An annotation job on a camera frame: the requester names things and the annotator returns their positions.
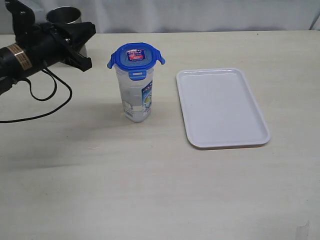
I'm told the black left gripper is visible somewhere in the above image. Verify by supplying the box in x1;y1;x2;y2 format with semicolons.
23;22;96;73

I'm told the stainless steel tumbler cup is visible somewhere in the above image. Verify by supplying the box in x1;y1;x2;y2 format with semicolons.
46;6;86;51

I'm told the blue snap-lock container lid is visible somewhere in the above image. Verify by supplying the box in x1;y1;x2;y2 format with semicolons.
106;42;166;81

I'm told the clear plastic tall container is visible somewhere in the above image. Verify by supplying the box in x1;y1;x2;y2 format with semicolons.
115;65;154;123

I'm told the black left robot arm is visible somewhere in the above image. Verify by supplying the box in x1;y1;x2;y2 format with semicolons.
0;22;96;94

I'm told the white rectangular plastic tray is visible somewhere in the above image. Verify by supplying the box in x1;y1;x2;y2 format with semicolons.
176;68;271;149

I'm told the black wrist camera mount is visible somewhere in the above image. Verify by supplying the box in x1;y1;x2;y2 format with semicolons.
4;0;37;39

